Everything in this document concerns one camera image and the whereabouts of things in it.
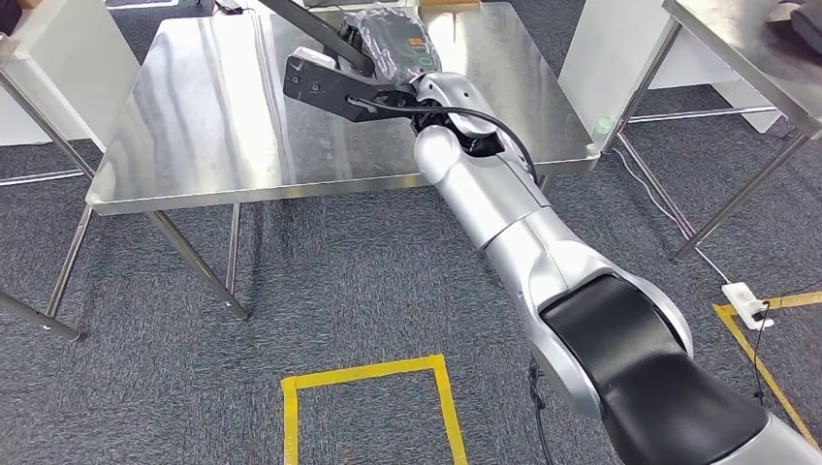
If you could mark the steel side table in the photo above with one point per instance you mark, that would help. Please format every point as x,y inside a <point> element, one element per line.
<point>726,25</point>

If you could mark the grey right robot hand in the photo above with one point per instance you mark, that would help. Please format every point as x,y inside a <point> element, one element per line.
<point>401,45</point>

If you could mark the stainless steel workbench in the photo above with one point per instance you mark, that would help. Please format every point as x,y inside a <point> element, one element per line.
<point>212,128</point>

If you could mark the yellow floor tape rectangle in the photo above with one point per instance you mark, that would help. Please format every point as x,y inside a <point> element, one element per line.
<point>366,372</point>

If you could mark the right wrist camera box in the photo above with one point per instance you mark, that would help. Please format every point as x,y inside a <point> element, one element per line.
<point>321,83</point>

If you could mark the long black plastic part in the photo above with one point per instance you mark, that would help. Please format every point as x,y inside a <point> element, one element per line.
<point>308,24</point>

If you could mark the white power strip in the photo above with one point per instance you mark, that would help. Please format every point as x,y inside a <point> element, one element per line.
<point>745,305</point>

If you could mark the white partition panel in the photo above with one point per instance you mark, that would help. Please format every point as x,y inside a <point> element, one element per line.
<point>64,64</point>
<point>610,58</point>

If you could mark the small pale green object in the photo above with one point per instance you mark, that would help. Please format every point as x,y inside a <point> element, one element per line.
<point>603,126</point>

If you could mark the steel table frame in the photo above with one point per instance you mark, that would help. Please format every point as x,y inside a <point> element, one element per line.
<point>38,314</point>

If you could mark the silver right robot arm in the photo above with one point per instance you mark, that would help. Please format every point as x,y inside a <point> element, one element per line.
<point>494,199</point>

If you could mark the yellow floor tape line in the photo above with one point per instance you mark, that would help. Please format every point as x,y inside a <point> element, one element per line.
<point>790,407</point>

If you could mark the black power adapter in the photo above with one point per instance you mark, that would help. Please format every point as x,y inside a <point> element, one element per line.
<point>229,6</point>

